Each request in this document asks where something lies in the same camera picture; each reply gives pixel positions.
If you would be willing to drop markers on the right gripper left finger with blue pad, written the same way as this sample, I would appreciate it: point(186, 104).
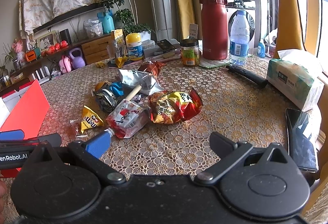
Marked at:
point(87, 155)

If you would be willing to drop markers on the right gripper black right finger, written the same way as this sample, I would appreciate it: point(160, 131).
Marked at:
point(230, 153)

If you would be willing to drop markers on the yellow m&m packet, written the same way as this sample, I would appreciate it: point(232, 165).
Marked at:
point(90, 119)

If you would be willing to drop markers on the red white drink pouch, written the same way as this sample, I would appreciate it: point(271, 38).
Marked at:
point(127, 119)

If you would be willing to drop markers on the black snack packet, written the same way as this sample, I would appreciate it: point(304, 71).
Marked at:
point(105, 99)

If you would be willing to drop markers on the packaged braised egg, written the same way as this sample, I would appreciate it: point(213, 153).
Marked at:
point(100, 85)

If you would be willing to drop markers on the small purple brown candy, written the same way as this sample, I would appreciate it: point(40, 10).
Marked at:
point(137, 98)

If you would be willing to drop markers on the red yellow chip bag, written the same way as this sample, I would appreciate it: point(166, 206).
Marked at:
point(170, 107)

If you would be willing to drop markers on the silver foil snack bag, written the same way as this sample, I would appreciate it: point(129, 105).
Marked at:
point(133, 78)

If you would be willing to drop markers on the brown orange snack bag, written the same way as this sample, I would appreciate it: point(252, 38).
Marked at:
point(152, 67)

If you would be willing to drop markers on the blue snack packet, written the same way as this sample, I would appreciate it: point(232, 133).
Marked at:
point(117, 89)

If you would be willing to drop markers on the person's hand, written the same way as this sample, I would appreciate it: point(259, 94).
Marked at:
point(3, 191)

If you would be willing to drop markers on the small clear candy wrapper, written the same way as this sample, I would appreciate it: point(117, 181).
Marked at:
point(76, 128)

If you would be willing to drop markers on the red white cardboard box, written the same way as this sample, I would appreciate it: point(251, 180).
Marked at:
point(23, 112)

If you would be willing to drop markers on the black smartphone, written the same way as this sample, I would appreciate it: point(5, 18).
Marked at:
point(300, 140)

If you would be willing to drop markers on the white router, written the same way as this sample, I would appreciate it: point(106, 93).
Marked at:
point(42, 75)

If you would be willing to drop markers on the black folded umbrella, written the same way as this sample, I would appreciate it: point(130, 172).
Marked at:
point(260, 81)

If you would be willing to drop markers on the small yellow wrapped candy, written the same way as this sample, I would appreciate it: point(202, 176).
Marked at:
point(100, 64)

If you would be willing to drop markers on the round dark tray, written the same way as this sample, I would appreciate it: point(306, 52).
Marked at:
point(115, 64)

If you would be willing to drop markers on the purple kettlebell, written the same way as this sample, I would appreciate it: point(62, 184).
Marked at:
point(77, 58)

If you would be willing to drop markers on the pink toy case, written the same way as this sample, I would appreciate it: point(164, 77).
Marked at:
point(65, 65)

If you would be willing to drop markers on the yellow standing snack pouch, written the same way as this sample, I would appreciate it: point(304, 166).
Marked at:
point(119, 46)

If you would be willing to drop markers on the green coaster mat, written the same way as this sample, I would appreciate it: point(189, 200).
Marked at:
point(211, 64)

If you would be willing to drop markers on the small potted plant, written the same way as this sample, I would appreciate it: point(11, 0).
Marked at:
point(9, 56)

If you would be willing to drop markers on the wooden tv cabinet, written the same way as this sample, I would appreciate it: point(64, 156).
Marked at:
point(90, 50)

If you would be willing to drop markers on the orange clock radio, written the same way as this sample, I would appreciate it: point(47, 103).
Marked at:
point(33, 54)

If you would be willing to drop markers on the green white tissue pack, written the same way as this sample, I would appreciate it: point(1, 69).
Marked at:
point(295, 73)

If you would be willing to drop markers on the pink plush toy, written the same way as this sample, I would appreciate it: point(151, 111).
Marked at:
point(18, 47)

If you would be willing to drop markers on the black lid glass jar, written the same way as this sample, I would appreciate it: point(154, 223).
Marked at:
point(190, 52)

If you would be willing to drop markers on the red apples pile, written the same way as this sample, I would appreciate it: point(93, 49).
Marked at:
point(53, 49)

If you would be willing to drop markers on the blue detergent bottle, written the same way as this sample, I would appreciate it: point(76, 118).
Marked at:
point(261, 50)

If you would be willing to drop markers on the yellow lid vitamin bottle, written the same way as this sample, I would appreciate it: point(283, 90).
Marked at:
point(134, 47)

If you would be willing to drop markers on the framed photo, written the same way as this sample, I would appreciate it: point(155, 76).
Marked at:
point(47, 40)

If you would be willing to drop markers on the stack of books and boxes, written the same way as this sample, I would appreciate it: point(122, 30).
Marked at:
point(152, 49)

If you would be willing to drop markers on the black cylinder speaker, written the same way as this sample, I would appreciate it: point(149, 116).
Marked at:
point(65, 36)

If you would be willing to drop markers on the clear plastic bag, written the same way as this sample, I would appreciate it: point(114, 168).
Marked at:
point(93, 28)

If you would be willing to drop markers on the clear plastic water bottle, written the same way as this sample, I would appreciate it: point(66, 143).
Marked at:
point(239, 38)

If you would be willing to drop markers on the teal water jug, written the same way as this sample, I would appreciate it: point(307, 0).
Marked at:
point(106, 17)

